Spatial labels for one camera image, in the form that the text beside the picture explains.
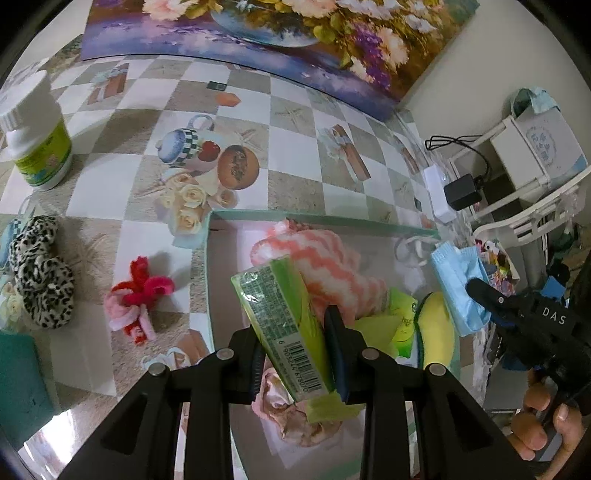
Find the lime green sponge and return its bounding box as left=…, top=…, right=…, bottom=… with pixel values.
left=307, top=392, right=365, bottom=425

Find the light green packet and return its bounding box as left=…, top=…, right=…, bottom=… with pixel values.
left=348, top=288, right=419, bottom=361

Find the teal cloth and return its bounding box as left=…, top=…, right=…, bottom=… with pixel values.
left=0, top=333, right=49, bottom=453
left=510, top=87, right=561, bottom=116

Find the black power adapter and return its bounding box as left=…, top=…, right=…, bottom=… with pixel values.
left=443, top=174, right=482, bottom=210

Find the pink white striped towel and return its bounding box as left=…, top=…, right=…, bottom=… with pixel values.
left=249, top=220, right=389, bottom=324

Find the checkered printed tablecloth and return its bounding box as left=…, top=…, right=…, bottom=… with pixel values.
left=0, top=32, right=467, bottom=462

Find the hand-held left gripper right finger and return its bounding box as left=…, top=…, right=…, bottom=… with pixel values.
left=324, top=305, right=539, bottom=480

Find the white bottle green label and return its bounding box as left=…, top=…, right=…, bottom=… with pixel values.
left=0, top=70, right=73, bottom=191

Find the green tissue pack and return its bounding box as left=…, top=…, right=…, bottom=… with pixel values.
left=230, top=257, right=337, bottom=401

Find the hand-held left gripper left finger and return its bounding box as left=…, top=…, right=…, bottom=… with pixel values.
left=58, top=329, right=269, bottom=480

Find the floral canvas painting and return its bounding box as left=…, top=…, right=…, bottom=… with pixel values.
left=81, top=0, right=481, bottom=121

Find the person's right hand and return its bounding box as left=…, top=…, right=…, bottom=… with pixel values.
left=510, top=367, right=585, bottom=462

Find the white shelf rack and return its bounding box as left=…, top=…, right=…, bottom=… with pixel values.
left=455, top=88, right=591, bottom=245

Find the leopard print scrunchie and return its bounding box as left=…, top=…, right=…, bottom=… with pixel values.
left=9, top=215, right=61, bottom=273
left=14, top=256, right=75, bottom=329

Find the red pink fuzzy bow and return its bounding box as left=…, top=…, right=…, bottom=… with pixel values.
left=104, top=257, right=176, bottom=346

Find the light blue cloth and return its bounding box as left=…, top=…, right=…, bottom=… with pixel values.
left=0, top=222, right=21, bottom=268

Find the yellow green sponge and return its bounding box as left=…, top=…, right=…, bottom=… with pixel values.
left=413, top=292, right=458, bottom=370

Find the teal-edged white box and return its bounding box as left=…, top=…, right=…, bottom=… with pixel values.
left=203, top=210, right=462, bottom=480

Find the black cable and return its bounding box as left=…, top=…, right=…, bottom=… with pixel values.
left=425, top=135, right=492, bottom=178

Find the blue face mask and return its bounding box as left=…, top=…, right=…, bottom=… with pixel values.
left=431, top=243, right=492, bottom=336

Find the pink floral scrunchie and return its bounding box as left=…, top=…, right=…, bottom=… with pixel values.
left=252, top=369, right=342, bottom=448

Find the white power strip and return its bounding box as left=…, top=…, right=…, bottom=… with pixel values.
left=424, top=166, right=455, bottom=223

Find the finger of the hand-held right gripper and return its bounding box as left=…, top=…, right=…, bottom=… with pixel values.
left=465, top=278, right=527, bottom=326

